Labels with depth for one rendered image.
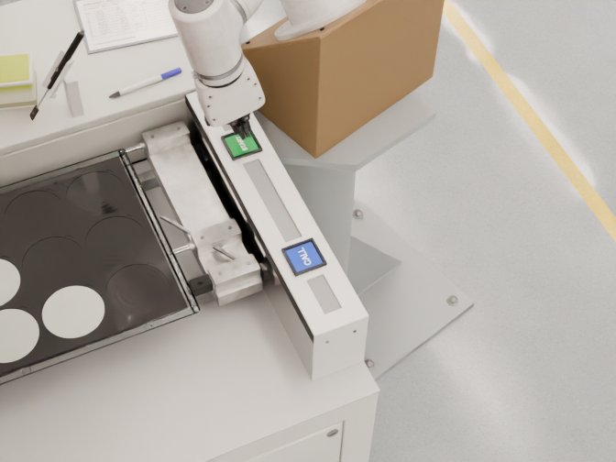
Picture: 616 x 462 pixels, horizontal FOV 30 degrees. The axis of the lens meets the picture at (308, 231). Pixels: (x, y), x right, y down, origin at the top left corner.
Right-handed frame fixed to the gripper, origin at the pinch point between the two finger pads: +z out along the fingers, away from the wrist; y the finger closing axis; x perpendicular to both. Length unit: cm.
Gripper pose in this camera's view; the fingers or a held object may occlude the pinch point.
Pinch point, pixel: (240, 125)
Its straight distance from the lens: 195.2
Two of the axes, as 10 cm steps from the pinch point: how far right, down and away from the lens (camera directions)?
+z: 1.6, 5.1, 8.4
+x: -4.1, -7.4, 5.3
